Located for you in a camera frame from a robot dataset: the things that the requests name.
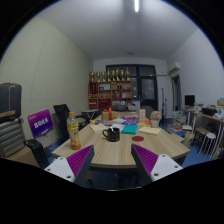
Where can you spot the wooden side desk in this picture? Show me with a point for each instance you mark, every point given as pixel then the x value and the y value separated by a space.
pixel 203 124

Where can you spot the black mug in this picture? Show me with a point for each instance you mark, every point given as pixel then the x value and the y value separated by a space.
pixel 112 134

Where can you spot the white air conditioner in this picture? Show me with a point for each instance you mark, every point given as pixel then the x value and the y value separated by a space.
pixel 173 68

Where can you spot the flower pot with pink flowers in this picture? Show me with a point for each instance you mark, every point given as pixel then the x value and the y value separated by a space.
pixel 155 118

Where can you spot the grey striped suitcase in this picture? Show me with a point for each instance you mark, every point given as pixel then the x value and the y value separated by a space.
pixel 11 138

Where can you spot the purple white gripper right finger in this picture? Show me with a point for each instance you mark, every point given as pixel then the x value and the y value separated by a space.
pixel 152 167

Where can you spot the teal notebook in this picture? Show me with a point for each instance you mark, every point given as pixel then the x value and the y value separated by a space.
pixel 129 129

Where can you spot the orange juice plastic bottle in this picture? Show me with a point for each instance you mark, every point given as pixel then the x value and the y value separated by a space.
pixel 73 130

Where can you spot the black suitcase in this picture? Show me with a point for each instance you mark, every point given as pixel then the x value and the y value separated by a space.
pixel 10 101

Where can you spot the wooden shelf with trophies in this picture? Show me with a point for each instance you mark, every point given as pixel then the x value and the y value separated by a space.
pixel 110 88

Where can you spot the black office chair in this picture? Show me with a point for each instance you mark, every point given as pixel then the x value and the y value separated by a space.
pixel 62 112

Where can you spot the purple sign board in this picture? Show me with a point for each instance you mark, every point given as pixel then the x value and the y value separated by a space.
pixel 40 122

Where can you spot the white round stool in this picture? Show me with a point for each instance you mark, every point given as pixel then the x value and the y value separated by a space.
pixel 207 143

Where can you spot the yellow gift box red ribbon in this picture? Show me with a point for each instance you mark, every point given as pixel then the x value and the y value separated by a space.
pixel 109 114

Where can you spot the beige paper sheet left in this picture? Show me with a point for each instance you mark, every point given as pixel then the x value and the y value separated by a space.
pixel 98 127

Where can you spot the ceiling light tube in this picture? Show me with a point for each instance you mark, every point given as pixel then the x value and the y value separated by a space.
pixel 136 5

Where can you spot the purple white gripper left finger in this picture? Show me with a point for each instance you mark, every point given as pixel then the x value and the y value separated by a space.
pixel 73 168

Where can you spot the red round coaster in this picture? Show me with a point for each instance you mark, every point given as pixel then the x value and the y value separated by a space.
pixel 137 138

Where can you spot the black monitor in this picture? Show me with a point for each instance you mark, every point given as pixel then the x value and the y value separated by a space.
pixel 189 100

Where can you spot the beige paper envelope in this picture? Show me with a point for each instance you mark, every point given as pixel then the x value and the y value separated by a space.
pixel 150 130

